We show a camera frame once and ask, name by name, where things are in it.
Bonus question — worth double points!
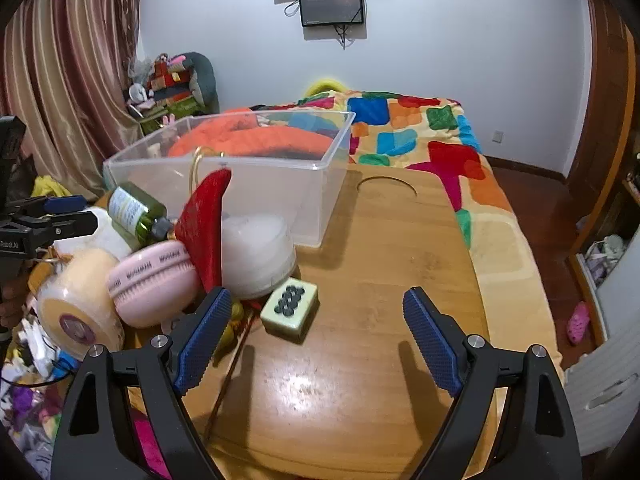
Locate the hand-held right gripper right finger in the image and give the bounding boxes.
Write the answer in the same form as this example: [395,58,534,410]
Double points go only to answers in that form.
[402,286,583,480]

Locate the pile of boxes and toys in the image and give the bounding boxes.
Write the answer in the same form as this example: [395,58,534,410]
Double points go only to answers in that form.
[125,52,201,121]

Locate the wooden desktop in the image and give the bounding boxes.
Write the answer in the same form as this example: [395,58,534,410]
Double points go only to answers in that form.
[120,167,508,480]

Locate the yellow trinket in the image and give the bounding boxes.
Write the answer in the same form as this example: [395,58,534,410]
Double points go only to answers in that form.
[219,304,247,357]

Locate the magenta cloth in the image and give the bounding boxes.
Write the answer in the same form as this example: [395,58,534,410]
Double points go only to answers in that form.
[131,407,172,480]

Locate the black monitor cables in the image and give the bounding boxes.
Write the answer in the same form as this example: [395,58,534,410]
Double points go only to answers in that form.
[334,22,357,51]

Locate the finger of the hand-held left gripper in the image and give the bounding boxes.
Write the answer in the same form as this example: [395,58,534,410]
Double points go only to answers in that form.
[7,194,87,215]
[14,210,99,257]

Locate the brown wooden wardrobe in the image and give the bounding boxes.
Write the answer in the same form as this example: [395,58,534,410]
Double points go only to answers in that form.
[565,0,640,271]

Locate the pink round case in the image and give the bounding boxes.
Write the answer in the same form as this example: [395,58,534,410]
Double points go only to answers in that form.
[107,240,203,329]

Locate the white round container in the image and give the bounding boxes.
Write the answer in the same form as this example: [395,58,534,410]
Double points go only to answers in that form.
[220,212,299,300]

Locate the colourful patchwork blanket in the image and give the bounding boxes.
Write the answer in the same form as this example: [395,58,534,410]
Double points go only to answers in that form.
[295,90,563,376]

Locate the white cloth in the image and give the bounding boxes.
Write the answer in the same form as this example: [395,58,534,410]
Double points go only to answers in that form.
[52,206,133,261]

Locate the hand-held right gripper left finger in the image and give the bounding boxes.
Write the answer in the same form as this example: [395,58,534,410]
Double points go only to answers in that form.
[50,286,233,480]

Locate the grey plush toy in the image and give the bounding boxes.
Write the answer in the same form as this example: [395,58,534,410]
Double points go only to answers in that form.
[180,51,219,113]

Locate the pile of mixed clutter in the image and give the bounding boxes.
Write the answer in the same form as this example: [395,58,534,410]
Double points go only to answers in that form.
[0,330,68,466]

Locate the green bottle with label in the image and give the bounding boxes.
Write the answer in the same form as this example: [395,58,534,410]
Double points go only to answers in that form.
[107,182,173,251]

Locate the yellow cloth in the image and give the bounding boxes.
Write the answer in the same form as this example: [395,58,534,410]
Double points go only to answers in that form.
[32,175,71,198]

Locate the cream mahjong tile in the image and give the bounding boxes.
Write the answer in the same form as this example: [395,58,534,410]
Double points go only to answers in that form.
[260,277,320,344]

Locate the person's left hand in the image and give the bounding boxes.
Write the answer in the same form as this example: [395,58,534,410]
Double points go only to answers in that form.
[0,280,30,333]

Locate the orange padded jacket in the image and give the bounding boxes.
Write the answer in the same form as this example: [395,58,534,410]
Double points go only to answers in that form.
[167,110,341,158]

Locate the yellow foam ring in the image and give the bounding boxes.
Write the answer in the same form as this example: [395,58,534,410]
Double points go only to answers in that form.
[306,78,346,97]

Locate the pink clog shoe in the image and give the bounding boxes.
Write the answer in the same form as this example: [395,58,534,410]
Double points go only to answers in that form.
[566,301,591,345]

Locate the gold ring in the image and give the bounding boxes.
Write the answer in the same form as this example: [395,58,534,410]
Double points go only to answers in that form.
[189,146,226,191]

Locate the cream round sponge roll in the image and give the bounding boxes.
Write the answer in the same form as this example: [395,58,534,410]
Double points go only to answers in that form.
[36,249,126,361]

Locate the striped brown curtain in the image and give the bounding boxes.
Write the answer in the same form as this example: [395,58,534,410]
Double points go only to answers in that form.
[0,0,151,201]

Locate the clear plastic storage box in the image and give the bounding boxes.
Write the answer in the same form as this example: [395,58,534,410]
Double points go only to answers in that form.
[103,108,356,248]

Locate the red embroidered pouch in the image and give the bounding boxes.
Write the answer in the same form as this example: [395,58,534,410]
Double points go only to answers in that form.
[173,167,233,296]

